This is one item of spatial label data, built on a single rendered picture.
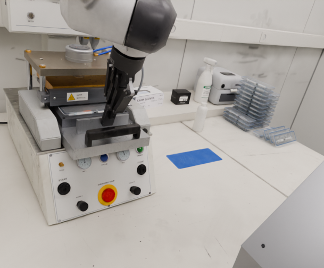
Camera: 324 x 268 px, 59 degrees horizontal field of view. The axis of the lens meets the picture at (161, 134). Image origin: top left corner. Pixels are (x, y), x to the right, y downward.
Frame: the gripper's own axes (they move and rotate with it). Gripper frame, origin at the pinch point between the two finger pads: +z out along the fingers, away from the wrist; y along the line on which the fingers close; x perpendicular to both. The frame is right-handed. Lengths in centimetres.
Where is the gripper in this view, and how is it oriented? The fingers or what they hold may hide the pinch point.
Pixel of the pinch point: (109, 115)
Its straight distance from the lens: 76.6
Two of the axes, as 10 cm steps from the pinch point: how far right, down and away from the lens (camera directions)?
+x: 8.2, -1.3, 5.5
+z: -3.4, 6.6, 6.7
